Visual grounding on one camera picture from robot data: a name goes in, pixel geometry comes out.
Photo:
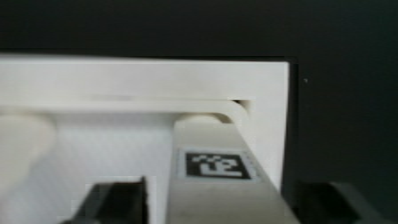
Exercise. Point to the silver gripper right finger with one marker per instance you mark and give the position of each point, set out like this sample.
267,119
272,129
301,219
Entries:
331,204

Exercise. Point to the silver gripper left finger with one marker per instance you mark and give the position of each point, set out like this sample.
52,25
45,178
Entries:
114,204

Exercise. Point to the white leg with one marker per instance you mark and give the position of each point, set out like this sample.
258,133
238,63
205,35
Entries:
27,140
221,190

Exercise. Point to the white desk top tray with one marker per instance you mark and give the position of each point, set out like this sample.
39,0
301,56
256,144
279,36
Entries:
114,100

